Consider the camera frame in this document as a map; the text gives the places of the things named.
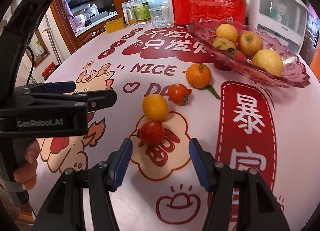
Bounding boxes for small yellow kumquat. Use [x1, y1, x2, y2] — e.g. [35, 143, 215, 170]
[142, 94, 169, 122]

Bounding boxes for small red tomato fruit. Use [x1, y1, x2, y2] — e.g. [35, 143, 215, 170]
[138, 121, 165, 146]

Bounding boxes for orange tangerine with leaf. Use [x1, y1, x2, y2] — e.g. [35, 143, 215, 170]
[185, 63, 221, 100]

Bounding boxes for spotted yellow banana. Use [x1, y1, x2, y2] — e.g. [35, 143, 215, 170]
[212, 38, 237, 55]

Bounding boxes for yellow pear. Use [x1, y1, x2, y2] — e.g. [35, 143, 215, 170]
[252, 49, 283, 76]

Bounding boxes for yellow striped round fruit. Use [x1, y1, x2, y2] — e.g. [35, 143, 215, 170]
[216, 23, 238, 43]

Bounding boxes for large red apple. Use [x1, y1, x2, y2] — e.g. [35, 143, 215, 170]
[238, 31, 264, 57]

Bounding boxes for person's left hand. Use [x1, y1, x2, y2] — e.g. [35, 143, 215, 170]
[14, 139, 40, 190]

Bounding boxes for yellow box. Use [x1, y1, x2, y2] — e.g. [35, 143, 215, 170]
[104, 18, 125, 34]

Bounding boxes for small metal can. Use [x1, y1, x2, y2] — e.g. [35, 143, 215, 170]
[126, 6, 138, 25]

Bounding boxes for white carton box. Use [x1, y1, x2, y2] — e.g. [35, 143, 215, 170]
[122, 1, 134, 24]

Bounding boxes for glass bottle green label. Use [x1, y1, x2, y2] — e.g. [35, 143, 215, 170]
[133, 0, 151, 24]

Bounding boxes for clear drinking glass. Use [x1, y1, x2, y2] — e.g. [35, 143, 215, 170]
[149, 7, 171, 29]

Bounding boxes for white plastic bottle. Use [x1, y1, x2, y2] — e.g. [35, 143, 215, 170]
[161, 2, 171, 20]

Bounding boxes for pink glass fruit bowl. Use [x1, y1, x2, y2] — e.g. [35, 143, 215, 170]
[187, 19, 310, 88]

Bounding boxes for white countertop cup cabinet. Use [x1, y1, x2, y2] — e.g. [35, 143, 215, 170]
[247, 0, 309, 54]

